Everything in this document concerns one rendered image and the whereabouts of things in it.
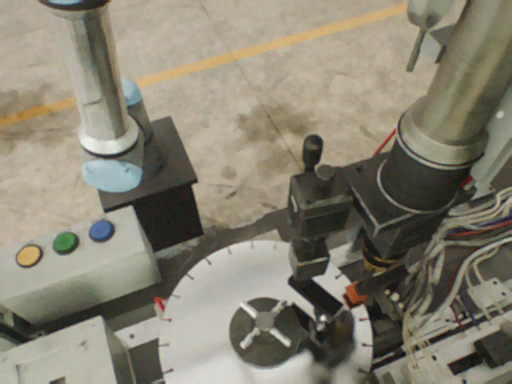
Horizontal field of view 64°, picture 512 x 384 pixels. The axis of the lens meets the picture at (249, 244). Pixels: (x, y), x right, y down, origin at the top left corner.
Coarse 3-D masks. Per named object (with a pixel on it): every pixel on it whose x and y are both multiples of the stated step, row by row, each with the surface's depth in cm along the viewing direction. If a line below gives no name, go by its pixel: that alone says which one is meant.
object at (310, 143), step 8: (312, 136) 40; (304, 144) 40; (312, 144) 39; (320, 144) 39; (304, 152) 41; (312, 152) 40; (320, 152) 40; (304, 160) 41; (312, 160) 41; (304, 168) 43; (312, 168) 43
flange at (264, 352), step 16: (256, 304) 65; (272, 304) 65; (240, 320) 64; (288, 320) 64; (240, 336) 63; (272, 336) 61; (288, 336) 62; (240, 352) 62; (256, 352) 61; (272, 352) 61; (288, 352) 61
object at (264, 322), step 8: (240, 304) 61; (248, 304) 61; (280, 304) 61; (248, 312) 61; (256, 312) 60; (264, 312) 60; (272, 312) 60; (256, 320) 59; (264, 320) 59; (272, 320) 59; (256, 328) 59; (264, 328) 59; (272, 328) 59; (248, 336) 59; (256, 336) 59; (280, 336) 58; (248, 344) 58; (288, 344) 58
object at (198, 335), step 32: (224, 256) 71; (256, 256) 71; (288, 256) 70; (192, 288) 68; (224, 288) 68; (256, 288) 68; (288, 288) 67; (192, 320) 65; (224, 320) 65; (352, 320) 64; (160, 352) 63; (192, 352) 63; (224, 352) 63; (320, 352) 62; (352, 352) 62
